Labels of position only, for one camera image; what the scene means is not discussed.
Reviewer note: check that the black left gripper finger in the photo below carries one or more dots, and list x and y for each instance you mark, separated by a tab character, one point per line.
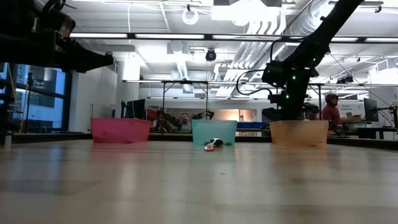
93	60

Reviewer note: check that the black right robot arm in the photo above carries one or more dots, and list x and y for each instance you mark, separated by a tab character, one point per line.
323	28

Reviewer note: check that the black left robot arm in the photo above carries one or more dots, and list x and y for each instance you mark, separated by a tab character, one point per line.
18	15

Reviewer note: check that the red background robot arm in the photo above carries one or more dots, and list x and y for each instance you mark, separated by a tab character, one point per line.
160	118

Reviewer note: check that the orange translucent plastic bin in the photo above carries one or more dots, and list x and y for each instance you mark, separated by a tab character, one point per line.
298	133

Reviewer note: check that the person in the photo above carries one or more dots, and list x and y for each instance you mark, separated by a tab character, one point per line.
185	121
331	109

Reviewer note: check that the blue storage bin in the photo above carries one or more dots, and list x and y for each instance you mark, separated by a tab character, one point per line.
252	125

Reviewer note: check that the black computer monitor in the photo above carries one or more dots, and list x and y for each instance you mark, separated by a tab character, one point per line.
371	109
135	109

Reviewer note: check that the pink translucent plastic bin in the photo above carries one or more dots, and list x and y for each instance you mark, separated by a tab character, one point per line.
121	130

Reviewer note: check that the teal translucent plastic bin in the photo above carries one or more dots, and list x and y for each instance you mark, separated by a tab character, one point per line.
214	129

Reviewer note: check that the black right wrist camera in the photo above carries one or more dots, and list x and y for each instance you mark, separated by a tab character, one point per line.
273	74

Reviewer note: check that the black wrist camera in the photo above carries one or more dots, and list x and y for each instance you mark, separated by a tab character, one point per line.
57	21
273	74

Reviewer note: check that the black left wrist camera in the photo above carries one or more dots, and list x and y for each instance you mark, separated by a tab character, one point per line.
57	21

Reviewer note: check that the silver spiral air duct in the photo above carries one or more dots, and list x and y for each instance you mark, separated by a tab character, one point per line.
306	21

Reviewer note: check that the black overhead camera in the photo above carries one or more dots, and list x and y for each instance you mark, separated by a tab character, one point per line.
211	55

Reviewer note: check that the black overhead frame beam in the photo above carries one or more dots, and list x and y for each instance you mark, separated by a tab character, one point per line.
208	36

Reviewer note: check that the black table frame rail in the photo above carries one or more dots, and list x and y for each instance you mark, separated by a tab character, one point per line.
171	137

